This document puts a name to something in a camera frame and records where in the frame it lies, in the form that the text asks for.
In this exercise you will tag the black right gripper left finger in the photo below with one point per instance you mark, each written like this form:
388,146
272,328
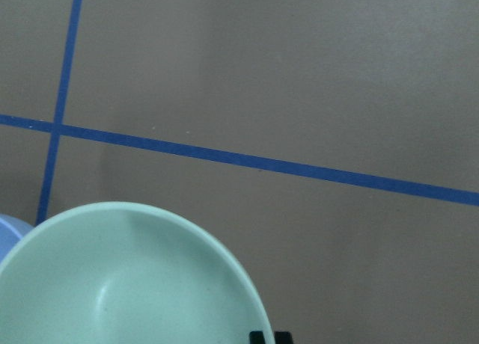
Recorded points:
256,337

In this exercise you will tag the blue bowl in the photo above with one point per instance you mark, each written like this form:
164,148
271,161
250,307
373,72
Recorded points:
13,230

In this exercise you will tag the green bowl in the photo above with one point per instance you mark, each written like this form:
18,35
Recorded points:
120,272

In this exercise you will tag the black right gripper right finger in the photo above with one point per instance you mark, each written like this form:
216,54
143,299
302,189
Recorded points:
283,337

